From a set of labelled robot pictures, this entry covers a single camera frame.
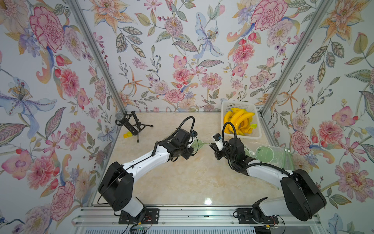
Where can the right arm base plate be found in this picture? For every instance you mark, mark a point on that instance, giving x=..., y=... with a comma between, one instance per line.
x=254, y=215

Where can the right corner aluminium post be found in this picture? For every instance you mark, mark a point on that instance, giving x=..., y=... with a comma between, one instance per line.
x=302, y=45

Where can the white plastic basket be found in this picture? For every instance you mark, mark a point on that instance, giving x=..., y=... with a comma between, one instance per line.
x=251, y=108

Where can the zip-top bag bananas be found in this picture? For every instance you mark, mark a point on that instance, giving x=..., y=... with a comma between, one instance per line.
x=198, y=144
x=276, y=156

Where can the corner aluminium post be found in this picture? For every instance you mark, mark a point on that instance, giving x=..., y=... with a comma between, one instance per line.
x=302, y=45
x=88, y=35

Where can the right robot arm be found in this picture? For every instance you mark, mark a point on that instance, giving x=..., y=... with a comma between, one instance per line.
x=300, y=195

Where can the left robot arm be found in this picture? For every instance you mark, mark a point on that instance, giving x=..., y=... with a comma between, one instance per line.
x=117, y=185

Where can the aluminium front rail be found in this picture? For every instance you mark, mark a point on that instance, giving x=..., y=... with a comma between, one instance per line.
x=190, y=220

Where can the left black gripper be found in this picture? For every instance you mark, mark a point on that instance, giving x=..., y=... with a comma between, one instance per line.
x=188, y=154

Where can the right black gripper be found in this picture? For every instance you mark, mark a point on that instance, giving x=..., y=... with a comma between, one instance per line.
x=218, y=155

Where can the left corner aluminium post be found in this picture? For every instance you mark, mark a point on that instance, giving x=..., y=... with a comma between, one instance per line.
x=88, y=35

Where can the black microphone tripod stand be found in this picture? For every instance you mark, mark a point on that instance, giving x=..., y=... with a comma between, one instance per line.
x=131, y=122

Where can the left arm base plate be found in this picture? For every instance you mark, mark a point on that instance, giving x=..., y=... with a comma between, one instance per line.
x=135, y=212

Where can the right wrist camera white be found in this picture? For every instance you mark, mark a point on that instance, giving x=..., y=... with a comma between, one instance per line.
x=218, y=141

